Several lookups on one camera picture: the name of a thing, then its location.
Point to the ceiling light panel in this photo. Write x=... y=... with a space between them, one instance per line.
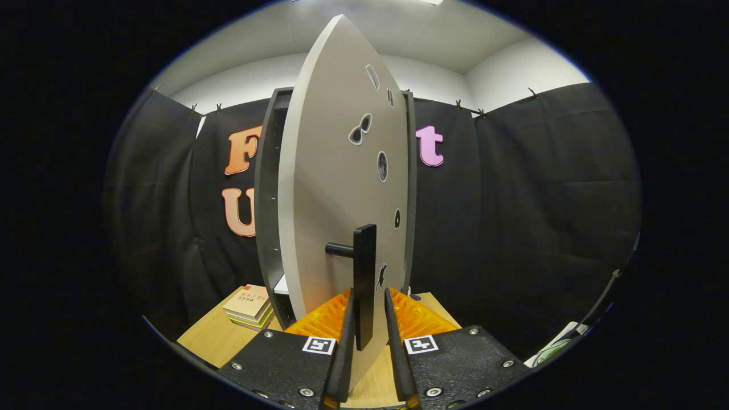
x=431 y=2

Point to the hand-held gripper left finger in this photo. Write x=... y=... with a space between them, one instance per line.
x=344 y=353

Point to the white shoe cabinet door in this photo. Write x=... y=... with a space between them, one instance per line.
x=324 y=171

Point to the grey-edged book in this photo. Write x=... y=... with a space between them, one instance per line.
x=266 y=324

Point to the beige orange-print book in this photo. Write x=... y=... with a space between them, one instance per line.
x=246 y=300

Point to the dark grey shoe cabinet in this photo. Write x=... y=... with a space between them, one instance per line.
x=265 y=216

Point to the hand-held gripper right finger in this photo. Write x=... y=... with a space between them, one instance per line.
x=396 y=353

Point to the yellow-edged book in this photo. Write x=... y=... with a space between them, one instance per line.
x=261 y=319

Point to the black backdrop cloth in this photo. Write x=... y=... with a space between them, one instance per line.
x=529 y=216

